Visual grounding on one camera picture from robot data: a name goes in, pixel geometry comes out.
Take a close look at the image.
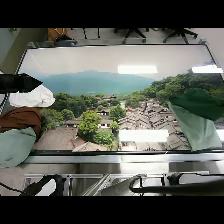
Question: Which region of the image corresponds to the dark green shirt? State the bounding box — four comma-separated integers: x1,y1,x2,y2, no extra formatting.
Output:
168,87,224,122

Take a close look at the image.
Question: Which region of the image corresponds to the white garment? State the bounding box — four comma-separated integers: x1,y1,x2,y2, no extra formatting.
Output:
8,84,56,109

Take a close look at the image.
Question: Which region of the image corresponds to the black office chair base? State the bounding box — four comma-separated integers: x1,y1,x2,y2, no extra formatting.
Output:
162,27,199,45
114,27,148,45

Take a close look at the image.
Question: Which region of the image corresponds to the pale green folded garment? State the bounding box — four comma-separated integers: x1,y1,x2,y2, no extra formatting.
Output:
167,101,223,152

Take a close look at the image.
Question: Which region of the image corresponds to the brown garment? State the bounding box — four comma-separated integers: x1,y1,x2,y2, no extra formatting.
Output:
0,106,43,138

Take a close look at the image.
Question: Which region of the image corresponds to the pale green bunched garment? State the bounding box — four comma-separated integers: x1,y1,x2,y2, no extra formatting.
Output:
0,127,37,169

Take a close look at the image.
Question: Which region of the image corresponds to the silver frame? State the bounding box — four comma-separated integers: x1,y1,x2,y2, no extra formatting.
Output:
0,152,224,197

